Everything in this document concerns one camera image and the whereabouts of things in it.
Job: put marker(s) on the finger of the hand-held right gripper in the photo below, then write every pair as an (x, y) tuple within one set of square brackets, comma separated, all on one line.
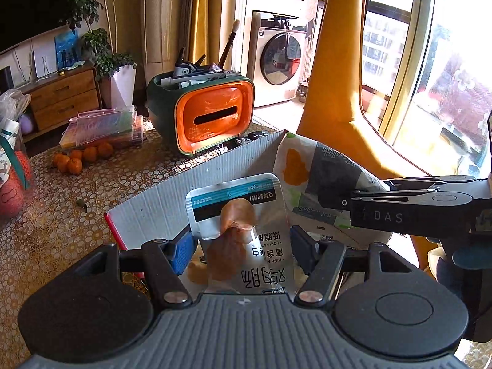
[(403, 196), (442, 180)]

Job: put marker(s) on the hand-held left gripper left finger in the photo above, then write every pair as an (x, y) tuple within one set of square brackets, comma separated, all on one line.
[(180, 251)]

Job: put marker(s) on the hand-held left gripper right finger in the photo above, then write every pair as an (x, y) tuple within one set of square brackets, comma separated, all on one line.
[(301, 246)]

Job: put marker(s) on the white teal sausage packet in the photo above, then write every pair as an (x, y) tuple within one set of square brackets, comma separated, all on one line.
[(269, 219)]

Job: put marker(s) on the red cardboard box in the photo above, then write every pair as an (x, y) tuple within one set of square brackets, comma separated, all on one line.
[(161, 200)]

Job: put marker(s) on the white green snack bag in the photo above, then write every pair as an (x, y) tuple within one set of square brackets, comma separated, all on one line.
[(299, 169)]

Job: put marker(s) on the patterned tablecloth desktop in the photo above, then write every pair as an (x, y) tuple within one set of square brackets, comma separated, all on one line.
[(57, 230)]

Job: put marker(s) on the small dark green object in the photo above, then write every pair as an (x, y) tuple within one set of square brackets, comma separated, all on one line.
[(81, 203)]

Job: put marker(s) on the yellow giraffe plush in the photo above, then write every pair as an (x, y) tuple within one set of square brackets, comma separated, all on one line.
[(338, 84)]

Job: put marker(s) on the pile of tangerines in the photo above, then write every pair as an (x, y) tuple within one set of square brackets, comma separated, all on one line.
[(75, 166)]

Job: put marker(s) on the green orange tissue box organizer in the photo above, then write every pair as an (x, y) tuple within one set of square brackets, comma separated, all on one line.
[(211, 115)]

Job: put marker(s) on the stack of coloured plastic cases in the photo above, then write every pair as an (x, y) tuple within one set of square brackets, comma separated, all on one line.
[(100, 127)]

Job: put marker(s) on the potted green tree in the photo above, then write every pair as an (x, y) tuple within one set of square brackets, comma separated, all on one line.
[(123, 84)]

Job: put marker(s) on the clear plastic bucket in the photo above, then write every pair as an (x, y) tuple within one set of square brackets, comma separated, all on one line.
[(11, 196)]

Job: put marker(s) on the white washing machine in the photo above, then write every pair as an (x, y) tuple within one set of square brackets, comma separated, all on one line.
[(276, 59)]

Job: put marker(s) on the wooden television cabinet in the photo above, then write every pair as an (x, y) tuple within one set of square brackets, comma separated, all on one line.
[(61, 103)]

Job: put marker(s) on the purple toy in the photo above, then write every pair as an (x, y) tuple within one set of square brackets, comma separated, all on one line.
[(26, 123)]

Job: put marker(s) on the clear plastic bag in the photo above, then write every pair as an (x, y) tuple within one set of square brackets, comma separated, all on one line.
[(11, 102)]

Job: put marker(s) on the white flat panel device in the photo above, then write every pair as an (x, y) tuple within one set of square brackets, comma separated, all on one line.
[(44, 63)]

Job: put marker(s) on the beige standing air conditioner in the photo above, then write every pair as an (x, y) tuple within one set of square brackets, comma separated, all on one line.
[(161, 19)]

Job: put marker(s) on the yellow curtain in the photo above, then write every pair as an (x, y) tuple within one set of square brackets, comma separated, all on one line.
[(201, 15)]

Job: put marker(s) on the grey sheer curtain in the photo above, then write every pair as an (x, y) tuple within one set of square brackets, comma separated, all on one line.
[(189, 7)]

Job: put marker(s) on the black speaker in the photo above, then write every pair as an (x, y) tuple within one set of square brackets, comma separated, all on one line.
[(5, 78)]

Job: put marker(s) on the black television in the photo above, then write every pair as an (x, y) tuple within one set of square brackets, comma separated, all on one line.
[(27, 4)]

